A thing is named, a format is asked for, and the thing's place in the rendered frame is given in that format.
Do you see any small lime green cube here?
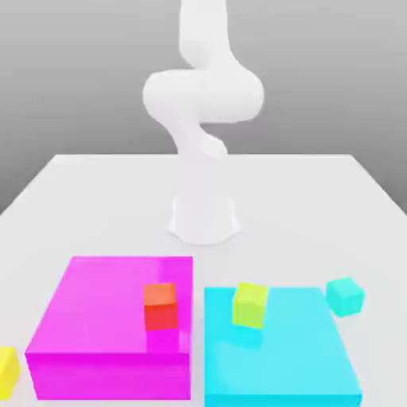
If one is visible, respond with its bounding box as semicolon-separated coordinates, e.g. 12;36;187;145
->
231;281;269;330

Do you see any small red cube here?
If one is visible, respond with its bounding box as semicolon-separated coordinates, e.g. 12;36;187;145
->
142;281;179;332

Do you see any small turquoise cube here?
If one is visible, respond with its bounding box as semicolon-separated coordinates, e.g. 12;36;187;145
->
324;276;366;318

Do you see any small yellow cube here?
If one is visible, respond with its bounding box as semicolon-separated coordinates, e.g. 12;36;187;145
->
0;346;22;401

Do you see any large magenta box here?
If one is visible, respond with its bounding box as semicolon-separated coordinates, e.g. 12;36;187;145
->
24;255;194;401

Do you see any large cyan box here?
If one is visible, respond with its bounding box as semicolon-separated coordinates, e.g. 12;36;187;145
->
203;286;363;407

